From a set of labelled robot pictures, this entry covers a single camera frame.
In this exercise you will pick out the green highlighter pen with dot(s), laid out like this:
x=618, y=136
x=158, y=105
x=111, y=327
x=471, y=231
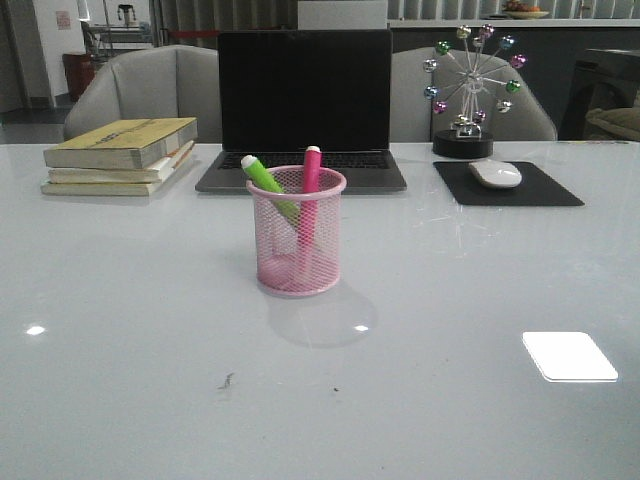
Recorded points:
x=264, y=180

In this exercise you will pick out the pink mesh pen holder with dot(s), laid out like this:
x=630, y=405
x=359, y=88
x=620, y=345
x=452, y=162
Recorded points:
x=302, y=261

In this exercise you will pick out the dark grey laptop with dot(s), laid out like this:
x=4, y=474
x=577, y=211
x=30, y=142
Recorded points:
x=285, y=90

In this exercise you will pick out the middle cream book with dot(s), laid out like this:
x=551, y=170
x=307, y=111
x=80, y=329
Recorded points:
x=157, y=172

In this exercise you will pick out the white computer mouse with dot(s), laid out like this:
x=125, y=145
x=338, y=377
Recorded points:
x=496, y=174

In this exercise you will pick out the top yellow book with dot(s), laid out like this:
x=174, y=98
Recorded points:
x=123, y=144

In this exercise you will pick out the yellow book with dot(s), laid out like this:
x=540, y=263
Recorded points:
x=123, y=144
x=107, y=189

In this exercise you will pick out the black mouse pad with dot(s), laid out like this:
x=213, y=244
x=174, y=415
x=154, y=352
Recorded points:
x=537, y=188

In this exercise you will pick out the left grey armchair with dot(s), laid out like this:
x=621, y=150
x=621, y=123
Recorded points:
x=162, y=82

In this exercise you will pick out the ferris wheel desk toy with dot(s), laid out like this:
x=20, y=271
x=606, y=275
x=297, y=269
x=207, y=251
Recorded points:
x=466, y=137

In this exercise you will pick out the bottom yellow book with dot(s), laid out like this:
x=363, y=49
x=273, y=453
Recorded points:
x=107, y=189

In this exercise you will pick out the red bin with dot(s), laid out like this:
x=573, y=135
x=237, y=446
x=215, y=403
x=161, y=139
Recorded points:
x=79, y=72

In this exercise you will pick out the fruit bowl on counter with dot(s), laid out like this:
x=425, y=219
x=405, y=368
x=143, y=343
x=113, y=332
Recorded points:
x=520, y=10

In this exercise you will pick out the dark side table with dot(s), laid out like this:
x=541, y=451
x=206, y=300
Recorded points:
x=604, y=97

